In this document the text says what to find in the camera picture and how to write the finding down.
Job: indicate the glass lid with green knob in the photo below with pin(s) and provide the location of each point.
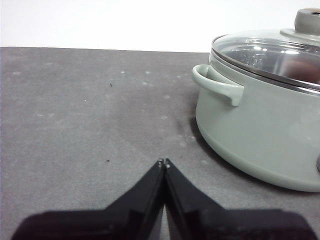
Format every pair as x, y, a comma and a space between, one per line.
250, 52

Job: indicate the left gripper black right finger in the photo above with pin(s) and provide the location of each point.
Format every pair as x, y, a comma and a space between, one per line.
212, 225

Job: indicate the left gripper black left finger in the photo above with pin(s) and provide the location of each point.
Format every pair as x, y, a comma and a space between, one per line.
112, 222

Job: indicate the pale green electric steamer pot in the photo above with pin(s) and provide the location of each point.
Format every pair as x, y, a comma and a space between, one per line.
262, 130

